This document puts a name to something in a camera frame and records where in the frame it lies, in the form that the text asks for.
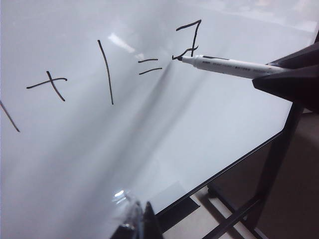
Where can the white marker pen black cap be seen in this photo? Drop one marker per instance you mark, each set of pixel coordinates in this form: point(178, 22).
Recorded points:
point(224, 65)

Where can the white whiteboard with black frame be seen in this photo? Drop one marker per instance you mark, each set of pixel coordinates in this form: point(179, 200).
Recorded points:
point(99, 137)

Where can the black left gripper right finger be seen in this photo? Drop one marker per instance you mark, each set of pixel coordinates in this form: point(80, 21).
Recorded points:
point(150, 224)

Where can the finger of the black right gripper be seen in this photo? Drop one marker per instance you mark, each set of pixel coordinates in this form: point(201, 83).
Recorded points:
point(299, 56)
point(294, 87)

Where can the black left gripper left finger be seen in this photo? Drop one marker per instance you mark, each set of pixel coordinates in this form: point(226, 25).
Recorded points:
point(133, 226)

